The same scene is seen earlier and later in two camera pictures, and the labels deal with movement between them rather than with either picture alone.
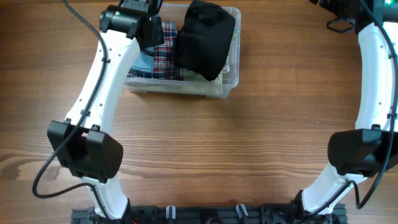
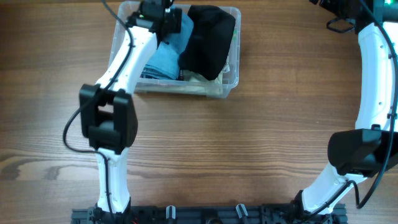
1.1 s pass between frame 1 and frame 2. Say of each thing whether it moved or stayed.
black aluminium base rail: stayed
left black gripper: moved
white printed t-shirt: moved
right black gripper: stayed
